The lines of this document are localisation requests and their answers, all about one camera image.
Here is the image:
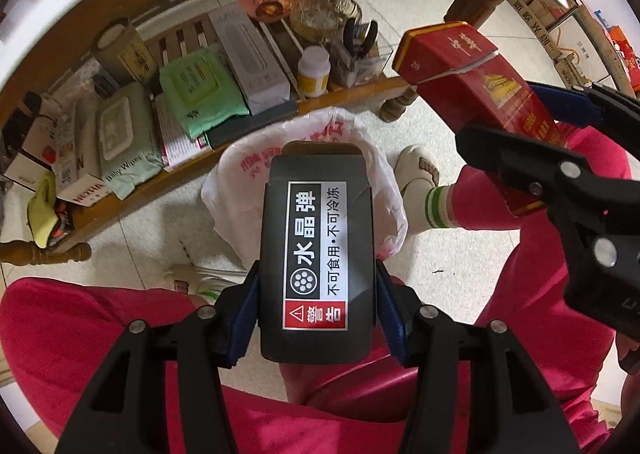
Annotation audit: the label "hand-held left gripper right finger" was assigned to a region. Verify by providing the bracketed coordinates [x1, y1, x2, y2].
[375, 259, 583, 454]

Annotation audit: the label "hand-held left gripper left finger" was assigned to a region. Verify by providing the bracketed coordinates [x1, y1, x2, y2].
[52, 261, 261, 454]

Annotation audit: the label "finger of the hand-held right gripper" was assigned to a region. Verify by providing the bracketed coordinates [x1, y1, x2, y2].
[456, 121, 640, 335]
[525, 81, 640, 157]

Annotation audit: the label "red cigarette box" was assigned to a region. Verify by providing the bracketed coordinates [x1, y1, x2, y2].
[391, 21, 576, 219]

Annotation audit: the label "black cardboard box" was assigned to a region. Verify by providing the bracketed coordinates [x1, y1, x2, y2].
[260, 141, 376, 365]

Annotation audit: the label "person's right hand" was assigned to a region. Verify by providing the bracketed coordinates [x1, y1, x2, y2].
[616, 333, 640, 372]

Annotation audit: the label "white slipper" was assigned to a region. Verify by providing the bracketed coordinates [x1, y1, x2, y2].
[161, 263, 250, 307]
[394, 144, 442, 236]

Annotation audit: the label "stack of cardboard boxes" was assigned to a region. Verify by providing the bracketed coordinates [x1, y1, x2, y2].
[509, 0, 597, 91]

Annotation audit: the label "orange red box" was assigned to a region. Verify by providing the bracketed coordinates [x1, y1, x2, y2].
[606, 25, 640, 91]

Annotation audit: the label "white sock green stripes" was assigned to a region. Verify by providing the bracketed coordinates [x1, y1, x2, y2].
[424, 183, 465, 236]

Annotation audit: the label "clear plastic container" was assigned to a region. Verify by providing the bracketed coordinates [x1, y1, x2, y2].
[330, 29, 394, 88]

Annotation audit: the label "wooden table shelf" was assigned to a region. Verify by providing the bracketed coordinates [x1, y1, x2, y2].
[0, 19, 417, 266]

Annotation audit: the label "pink printed booklet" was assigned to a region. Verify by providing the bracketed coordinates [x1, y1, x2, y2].
[152, 94, 214, 173]

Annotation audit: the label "dark grey flat box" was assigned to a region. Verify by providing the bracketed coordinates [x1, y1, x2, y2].
[205, 98, 299, 150]

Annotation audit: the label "white pill bottle yellow label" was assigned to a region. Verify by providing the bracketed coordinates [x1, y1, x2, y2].
[297, 45, 331, 99]

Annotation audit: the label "grey-green wet wipes pack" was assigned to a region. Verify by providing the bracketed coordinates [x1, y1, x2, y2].
[96, 83, 166, 200]

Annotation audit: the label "white box red print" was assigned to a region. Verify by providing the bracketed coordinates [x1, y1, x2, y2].
[52, 103, 109, 208]

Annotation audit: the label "glass ashtray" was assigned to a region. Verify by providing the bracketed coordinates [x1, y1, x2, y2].
[290, 0, 362, 43]

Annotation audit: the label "yellow cloth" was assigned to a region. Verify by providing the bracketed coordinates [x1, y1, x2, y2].
[27, 171, 64, 248]

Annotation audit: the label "green wet wipes pack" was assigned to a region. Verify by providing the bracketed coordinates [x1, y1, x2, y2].
[159, 48, 251, 140]

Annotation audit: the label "long white box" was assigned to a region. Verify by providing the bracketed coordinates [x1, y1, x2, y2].
[207, 4, 291, 116]

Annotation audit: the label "small white box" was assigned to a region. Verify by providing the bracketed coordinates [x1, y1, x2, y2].
[0, 91, 57, 193]

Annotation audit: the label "olive tin can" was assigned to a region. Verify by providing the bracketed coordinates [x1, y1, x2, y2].
[91, 16, 159, 85]

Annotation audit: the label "black handled pliers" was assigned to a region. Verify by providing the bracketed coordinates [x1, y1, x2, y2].
[342, 18, 379, 58]

